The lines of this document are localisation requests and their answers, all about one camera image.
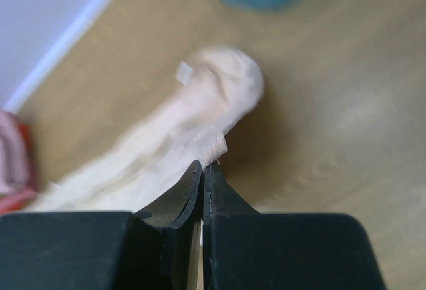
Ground red folded t shirt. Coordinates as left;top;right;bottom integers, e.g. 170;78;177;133
1;122;38;214

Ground beige t shirt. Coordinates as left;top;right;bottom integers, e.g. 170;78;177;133
27;45;264;212

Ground aluminium table frame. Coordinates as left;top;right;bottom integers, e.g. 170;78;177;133
1;0;112;112

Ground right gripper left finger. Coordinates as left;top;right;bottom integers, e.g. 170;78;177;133
135;161;202;227

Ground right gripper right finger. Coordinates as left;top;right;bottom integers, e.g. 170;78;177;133
203;162;259;217

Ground plain pink folded t shirt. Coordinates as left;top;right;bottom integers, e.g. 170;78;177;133
1;110;36;198

